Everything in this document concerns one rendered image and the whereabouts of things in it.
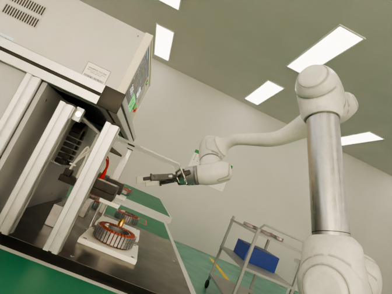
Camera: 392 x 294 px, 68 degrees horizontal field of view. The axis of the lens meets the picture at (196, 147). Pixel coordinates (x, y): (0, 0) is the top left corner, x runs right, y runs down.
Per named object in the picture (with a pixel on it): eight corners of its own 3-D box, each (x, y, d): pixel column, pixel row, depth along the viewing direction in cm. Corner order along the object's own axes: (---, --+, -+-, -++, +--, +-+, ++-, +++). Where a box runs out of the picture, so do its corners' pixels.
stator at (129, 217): (139, 225, 139) (142, 218, 140) (131, 226, 128) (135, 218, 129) (119, 216, 141) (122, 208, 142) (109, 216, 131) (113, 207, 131)
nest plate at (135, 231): (138, 233, 110) (140, 230, 110) (137, 242, 95) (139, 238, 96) (101, 217, 108) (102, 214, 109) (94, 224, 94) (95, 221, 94)
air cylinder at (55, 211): (70, 226, 80) (80, 207, 81) (63, 231, 73) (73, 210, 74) (53, 219, 80) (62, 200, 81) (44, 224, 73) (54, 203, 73)
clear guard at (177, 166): (179, 183, 127) (185, 170, 128) (187, 185, 104) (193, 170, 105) (109, 152, 123) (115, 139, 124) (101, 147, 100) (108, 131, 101)
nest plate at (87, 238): (136, 249, 86) (138, 245, 87) (135, 265, 72) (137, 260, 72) (88, 230, 85) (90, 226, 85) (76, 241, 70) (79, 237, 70)
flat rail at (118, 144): (126, 158, 123) (129, 151, 124) (108, 142, 62) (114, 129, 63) (123, 157, 123) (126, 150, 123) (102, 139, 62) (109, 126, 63)
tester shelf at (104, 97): (131, 145, 127) (136, 136, 128) (116, 114, 60) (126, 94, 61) (33, 101, 122) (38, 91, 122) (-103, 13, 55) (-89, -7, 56)
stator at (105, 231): (131, 244, 85) (136, 231, 85) (131, 255, 74) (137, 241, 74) (94, 229, 83) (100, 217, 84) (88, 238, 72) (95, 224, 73)
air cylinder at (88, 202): (87, 214, 104) (94, 200, 105) (83, 217, 97) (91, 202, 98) (74, 209, 104) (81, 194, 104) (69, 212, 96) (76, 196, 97)
